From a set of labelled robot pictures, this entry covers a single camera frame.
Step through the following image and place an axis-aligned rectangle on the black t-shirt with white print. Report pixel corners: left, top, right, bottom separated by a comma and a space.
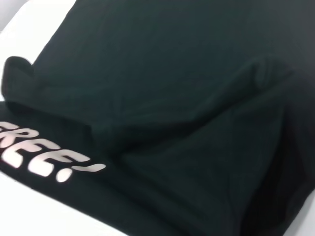
0, 0, 315, 236

